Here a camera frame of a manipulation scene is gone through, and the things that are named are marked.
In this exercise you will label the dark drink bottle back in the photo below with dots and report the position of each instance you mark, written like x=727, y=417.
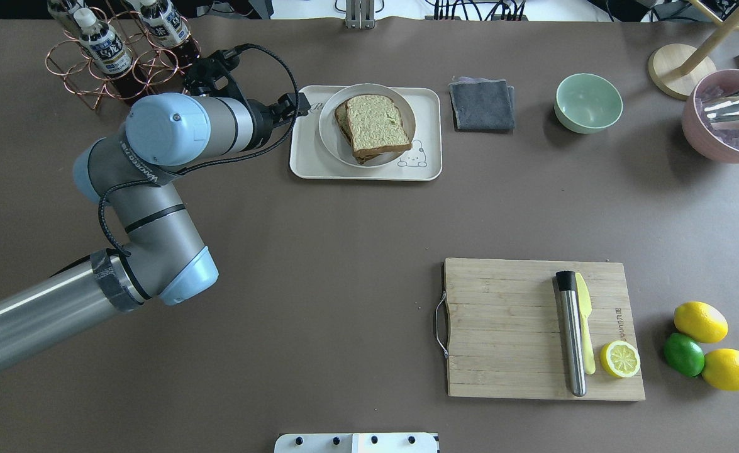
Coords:
x=168, y=30

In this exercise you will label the steel muddler bar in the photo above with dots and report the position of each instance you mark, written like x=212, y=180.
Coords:
x=571, y=318

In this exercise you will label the bread slice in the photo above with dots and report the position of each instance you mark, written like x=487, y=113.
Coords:
x=341, y=118
x=376, y=125

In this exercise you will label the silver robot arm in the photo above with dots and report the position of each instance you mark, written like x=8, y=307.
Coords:
x=155, y=249

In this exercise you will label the copper wire bottle rack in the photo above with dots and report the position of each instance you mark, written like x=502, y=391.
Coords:
x=76, y=69

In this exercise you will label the cream rabbit tray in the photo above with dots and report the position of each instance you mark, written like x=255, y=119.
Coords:
x=319, y=149

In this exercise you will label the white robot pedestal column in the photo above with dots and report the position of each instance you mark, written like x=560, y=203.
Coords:
x=358, y=442

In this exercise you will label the wooden cutting board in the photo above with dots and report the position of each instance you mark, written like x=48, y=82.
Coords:
x=504, y=335

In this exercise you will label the wooden cup stand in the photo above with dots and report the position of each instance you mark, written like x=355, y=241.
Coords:
x=676, y=68

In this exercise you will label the aluminium frame post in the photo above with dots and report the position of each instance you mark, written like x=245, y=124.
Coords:
x=360, y=14

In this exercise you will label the green lime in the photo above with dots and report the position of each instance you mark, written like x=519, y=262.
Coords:
x=684, y=354

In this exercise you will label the green bowl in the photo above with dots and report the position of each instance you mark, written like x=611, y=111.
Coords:
x=587, y=103

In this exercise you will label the yellow lemon right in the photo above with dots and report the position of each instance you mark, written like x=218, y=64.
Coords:
x=721, y=369

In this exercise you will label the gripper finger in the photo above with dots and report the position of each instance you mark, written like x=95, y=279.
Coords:
x=296, y=105

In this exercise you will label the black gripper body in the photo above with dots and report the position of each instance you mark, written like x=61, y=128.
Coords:
x=262, y=122

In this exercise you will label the dark drink bottle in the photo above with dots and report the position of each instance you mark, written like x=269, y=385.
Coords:
x=63, y=12
x=111, y=56
x=168, y=30

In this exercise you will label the dark drink bottle front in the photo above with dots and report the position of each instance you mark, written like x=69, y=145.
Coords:
x=111, y=56

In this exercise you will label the yellow lemon left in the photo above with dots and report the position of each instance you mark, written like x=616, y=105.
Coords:
x=700, y=321

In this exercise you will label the bread slice on plate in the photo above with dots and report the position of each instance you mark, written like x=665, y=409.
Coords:
x=341, y=118

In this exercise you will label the yellow plastic knife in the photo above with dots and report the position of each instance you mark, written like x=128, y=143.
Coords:
x=585, y=310

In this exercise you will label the grey folded cloth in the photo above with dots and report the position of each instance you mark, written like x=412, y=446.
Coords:
x=481, y=104

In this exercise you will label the yellow lemon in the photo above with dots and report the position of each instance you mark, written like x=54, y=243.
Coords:
x=721, y=369
x=700, y=321

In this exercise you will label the pink bowl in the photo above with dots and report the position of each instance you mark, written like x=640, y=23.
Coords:
x=703, y=141

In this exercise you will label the half lemon slice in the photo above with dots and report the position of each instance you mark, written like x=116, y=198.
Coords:
x=620, y=359

